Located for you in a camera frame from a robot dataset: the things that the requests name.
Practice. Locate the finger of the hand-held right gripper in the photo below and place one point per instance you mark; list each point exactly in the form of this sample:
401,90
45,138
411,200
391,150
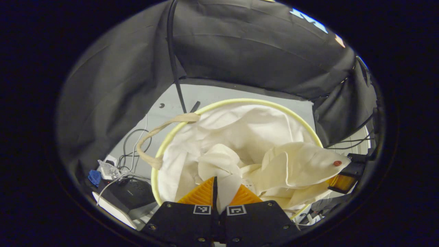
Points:
343,183

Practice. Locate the white flat board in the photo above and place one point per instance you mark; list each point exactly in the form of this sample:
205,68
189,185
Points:
113,209

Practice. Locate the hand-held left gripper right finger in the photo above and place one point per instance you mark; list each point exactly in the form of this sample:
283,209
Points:
260,223

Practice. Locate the white ribbed panel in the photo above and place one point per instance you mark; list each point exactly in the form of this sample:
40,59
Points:
358,145

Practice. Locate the black backdrop cloth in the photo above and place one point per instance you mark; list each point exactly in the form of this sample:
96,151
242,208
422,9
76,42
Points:
240,44

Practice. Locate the black box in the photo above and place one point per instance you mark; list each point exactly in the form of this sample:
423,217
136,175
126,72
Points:
132,193

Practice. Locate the white laundry hamper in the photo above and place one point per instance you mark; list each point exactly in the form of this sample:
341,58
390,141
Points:
240,127

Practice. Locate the black metal clothes rack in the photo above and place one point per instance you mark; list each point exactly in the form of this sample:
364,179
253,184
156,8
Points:
173,61

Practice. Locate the cream button-up shirt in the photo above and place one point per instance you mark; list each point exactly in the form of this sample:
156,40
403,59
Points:
295,164

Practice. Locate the small blue object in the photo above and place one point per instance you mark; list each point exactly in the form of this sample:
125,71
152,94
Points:
94,177

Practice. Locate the white power strip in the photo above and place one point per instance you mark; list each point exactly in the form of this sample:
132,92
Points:
108,168

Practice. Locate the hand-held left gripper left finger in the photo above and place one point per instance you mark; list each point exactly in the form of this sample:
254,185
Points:
181,223

